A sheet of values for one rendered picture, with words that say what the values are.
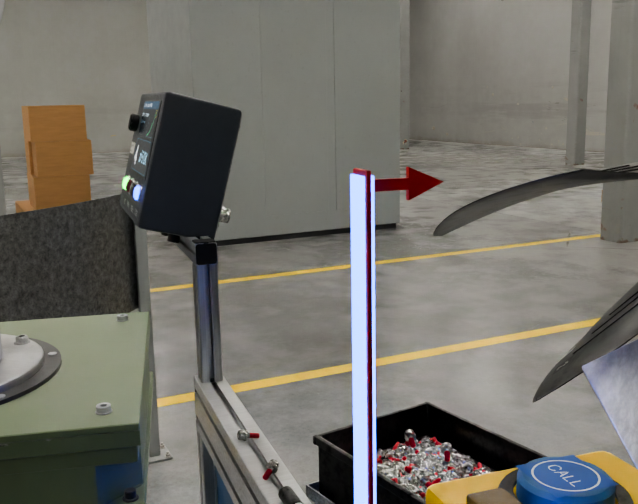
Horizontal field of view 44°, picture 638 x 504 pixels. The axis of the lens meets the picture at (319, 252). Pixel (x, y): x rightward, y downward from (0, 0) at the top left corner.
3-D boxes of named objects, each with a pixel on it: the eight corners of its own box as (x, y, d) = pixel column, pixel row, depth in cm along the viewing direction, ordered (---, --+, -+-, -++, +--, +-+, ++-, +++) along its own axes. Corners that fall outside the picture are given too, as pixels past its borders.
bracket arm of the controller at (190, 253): (218, 264, 106) (217, 242, 105) (196, 266, 105) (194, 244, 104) (186, 236, 128) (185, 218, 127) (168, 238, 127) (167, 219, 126)
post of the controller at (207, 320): (223, 381, 109) (216, 241, 105) (201, 384, 108) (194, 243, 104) (218, 374, 112) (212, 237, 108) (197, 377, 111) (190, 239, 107)
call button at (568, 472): (635, 522, 32) (637, 484, 32) (553, 542, 31) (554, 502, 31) (573, 479, 36) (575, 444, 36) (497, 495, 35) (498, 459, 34)
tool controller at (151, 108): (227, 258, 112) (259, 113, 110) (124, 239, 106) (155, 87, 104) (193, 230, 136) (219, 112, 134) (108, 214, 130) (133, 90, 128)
